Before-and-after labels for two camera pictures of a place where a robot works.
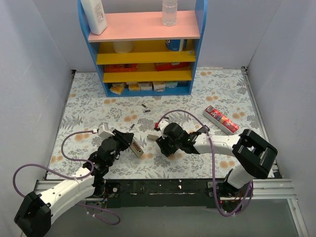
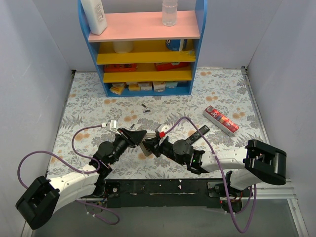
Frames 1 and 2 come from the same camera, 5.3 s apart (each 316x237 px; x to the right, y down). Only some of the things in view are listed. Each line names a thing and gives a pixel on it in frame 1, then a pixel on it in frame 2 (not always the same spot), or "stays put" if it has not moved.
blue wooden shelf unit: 138,56 stays put
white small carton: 145,85 stays put
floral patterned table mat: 225,90 stays put
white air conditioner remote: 136,149 -> 144,150
